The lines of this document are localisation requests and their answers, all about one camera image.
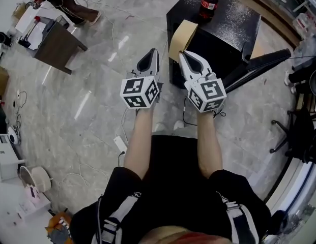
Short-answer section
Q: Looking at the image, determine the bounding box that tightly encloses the person's black clothing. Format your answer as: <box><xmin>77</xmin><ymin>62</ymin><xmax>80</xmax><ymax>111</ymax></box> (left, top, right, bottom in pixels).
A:
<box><xmin>69</xmin><ymin>134</ymin><xmax>272</xmax><ymax>244</ymax></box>

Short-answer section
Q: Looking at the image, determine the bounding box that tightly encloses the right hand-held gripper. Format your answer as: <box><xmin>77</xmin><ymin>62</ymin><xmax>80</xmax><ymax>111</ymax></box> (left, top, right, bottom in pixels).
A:
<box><xmin>178</xmin><ymin>50</ymin><xmax>227</xmax><ymax>114</ymax></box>

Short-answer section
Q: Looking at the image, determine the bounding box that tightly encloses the cola bottle with red cap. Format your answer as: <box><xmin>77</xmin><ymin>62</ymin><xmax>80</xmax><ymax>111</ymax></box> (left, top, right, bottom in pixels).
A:
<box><xmin>198</xmin><ymin>0</ymin><xmax>220</xmax><ymax>24</ymax></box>

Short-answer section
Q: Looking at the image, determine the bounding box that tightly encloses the black office chair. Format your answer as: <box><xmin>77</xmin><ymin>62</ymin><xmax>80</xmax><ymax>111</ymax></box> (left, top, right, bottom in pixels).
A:
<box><xmin>269</xmin><ymin>106</ymin><xmax>316</xmax><ymax>168</ymax></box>

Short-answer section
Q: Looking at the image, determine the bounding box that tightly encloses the black mini fridge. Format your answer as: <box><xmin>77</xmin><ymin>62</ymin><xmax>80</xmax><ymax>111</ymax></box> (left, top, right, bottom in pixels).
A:
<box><xmin>166</xmin><ymin>0</ymin><xmax>292</xmax><ymax>94</ymax></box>

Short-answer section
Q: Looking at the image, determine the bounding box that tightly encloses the grey harness strap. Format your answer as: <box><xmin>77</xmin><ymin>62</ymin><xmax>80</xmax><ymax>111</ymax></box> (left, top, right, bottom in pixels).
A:
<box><xmin>99</xmin><ymin>192</ymin><xmax>142</xmax><ymax>244</ymax></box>
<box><xmin>215</xmin><ymin>191</ymin><xmax>261</xmax><ymax>244</ymax></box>

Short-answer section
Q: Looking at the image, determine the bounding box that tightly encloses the person's left forearm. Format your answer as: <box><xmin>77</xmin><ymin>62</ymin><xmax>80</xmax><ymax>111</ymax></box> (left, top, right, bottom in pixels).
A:
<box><xmin>123</xmin><ymin>106</ymin><xmax>155</xmax><ymax>180</ymax></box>

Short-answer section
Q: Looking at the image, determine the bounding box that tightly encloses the round white device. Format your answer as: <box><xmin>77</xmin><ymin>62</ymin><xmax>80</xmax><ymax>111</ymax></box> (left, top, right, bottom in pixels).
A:
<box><xmin>7</xmin><ymin>126</ymin><xmax>21</xmax><ymax>145</ymax></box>

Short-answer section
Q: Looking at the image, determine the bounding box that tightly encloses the person's left white shoe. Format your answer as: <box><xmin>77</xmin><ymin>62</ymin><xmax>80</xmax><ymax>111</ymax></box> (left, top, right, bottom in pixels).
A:
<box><xmin>153</xmin><ymin>121</ymin><xmax>167</xmax><ymax>133</ymax></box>

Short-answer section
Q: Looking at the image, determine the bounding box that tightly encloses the white power strip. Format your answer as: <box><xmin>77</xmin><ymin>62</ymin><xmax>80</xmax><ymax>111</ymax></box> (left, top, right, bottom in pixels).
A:
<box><xmin>112</xmin><ymin>135</ymin><xmax>128</xmax><ymax>154</ymax></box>

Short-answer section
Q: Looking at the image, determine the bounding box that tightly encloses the black device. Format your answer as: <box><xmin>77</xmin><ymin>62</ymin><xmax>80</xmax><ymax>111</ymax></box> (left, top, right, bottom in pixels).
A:
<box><xmin>0</xmin><ymin>26</ymin><xmax>13</xmax><ymax>47</ymax></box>

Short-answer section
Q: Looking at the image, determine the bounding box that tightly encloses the person's right forearm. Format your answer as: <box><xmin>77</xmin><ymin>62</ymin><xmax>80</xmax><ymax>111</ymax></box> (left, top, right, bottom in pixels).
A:
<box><xmin>196</xmin><ymin>110</ymin><xmax>223</xmax><ymax>179</ymax></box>

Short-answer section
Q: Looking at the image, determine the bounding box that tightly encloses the tan container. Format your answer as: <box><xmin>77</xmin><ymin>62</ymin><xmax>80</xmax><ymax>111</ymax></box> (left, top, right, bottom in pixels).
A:
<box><xmin>168</xmin><ymin>19</ymin><xmax>199</xmax><ymax>64</ymax></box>

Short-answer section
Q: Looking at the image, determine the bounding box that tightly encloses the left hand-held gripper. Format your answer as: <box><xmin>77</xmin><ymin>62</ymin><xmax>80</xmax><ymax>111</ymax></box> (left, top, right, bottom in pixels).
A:
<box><xmin>119</xmin><ymin>48</ymin><xmax>164</xmax><ymax>110</ymax></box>

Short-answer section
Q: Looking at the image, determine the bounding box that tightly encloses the white floor cable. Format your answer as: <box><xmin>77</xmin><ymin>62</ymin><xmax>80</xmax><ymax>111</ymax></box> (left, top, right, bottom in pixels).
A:
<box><xmin>57</xmin><ymin>163</ymin><xmax>110</xmax><ymax>188</ymax></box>

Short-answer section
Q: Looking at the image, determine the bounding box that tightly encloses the brown cardboard box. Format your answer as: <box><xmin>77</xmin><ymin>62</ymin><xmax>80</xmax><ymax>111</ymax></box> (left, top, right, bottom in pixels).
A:
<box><xmin>0</xmin><ymin>65</ymin><xmax>10</xmax><ymax>96</ymax></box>

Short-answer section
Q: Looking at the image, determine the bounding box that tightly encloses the white box appliance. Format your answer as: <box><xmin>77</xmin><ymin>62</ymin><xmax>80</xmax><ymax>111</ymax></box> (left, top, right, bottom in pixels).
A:
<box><xmin>0</xmin><ymin>133</ymin><xmax>26</xmax><ymax>183</ymax></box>

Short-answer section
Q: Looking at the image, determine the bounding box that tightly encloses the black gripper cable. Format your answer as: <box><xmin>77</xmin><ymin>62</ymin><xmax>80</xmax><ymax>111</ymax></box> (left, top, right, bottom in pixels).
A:
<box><xmin>182</xmin><ymin>96</ymin><xmax>227</xmax><ymax>127</ymax></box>

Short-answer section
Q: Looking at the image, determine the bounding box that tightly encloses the orange bag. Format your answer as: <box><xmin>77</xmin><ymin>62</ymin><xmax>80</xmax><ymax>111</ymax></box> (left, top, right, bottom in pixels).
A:
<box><xmin>45</xmin><ymin>210</ymin><xmax>73</xmax><ymax>244</ymax></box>

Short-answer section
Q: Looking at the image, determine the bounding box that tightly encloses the pink bag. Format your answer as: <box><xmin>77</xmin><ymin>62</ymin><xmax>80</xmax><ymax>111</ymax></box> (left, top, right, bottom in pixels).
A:
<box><xmin>24</xmin><ymin>184</ymin><xmax>41</xmax><ymax>205</ymax></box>

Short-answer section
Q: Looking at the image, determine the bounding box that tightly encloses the beige round pot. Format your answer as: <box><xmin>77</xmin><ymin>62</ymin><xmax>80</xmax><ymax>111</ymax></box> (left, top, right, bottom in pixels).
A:
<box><xmin>18</xmin><ymin>165</ymin><xmax>53</xmax><ymax>193</ymax></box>

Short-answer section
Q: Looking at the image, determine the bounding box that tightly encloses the white printer with paper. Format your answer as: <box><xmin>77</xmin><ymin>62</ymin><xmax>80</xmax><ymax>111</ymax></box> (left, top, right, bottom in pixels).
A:
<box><xmin>14</xmin><ymin>6</ymin><xmax>56</xmax><ymax>51</ymax></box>

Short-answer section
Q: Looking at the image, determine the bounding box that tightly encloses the dark wooden side table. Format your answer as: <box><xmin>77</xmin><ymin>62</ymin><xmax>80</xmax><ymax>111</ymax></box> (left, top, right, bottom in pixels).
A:
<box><xmin>33</xmin><ymin>21</ymin><xmax>89</xmax><ymax>75</ymax></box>

